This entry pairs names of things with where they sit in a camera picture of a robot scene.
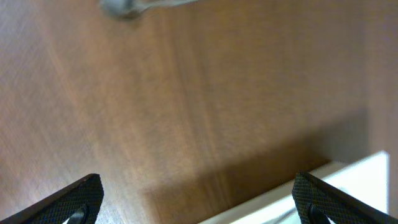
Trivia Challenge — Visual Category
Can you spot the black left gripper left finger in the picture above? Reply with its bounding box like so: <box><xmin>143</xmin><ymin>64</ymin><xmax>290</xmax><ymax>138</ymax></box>
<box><xmin>1</xmin><ymin>174</ymin><xmax>104</xmax><ymax>223</ymax></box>

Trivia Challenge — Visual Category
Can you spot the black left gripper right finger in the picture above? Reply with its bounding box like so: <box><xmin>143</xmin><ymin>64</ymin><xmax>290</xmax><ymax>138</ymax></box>
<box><xmin>292</xmin><ymin>172</ymin><xmax>397</xmax><ymax>224</ymax></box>

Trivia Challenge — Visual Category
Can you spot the dark small teaspoon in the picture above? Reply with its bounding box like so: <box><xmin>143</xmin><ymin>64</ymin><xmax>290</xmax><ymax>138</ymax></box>
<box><xmin>263</xmin><ymin>208</ymin><xmax>301</xmax><ymax>224</ymax></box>

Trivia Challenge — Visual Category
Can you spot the white cutlery tray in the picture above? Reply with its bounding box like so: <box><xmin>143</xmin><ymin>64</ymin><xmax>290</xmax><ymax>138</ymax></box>
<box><xmin>198</xmin><ymin>151</ymin><xmax>391</xmax><ymax>224</ymax></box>

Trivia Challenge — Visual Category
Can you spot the small steel teaspoon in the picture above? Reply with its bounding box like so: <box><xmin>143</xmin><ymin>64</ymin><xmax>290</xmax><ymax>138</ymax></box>
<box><xmin>99</xmin><ymin>0</ymin><xmax>198</xmax><ymax>20</ymax></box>

